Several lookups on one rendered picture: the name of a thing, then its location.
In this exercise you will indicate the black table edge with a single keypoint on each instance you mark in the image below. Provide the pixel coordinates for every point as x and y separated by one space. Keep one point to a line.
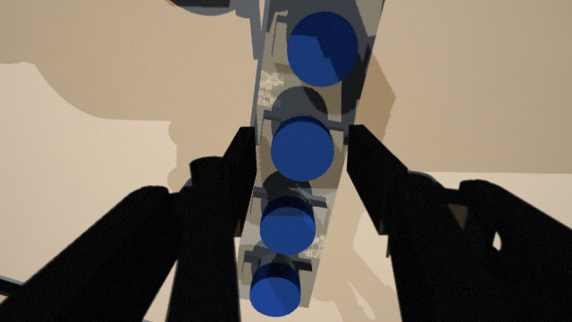
6 287

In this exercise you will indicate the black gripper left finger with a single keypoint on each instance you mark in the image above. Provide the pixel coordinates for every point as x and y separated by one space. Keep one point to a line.
101 276

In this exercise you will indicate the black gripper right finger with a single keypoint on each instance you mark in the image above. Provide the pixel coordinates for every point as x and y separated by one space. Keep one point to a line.
437 273

